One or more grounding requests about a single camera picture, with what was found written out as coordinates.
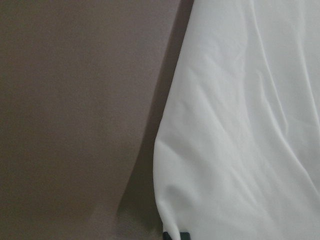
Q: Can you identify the cream long-sleeve cat shirt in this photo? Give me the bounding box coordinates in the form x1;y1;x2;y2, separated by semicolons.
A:
153;0;320;240

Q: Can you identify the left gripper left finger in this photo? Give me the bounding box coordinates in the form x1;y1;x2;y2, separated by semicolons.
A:
162;231;172;240

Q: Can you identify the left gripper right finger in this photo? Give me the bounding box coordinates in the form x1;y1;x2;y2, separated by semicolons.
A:
180;232;190;240

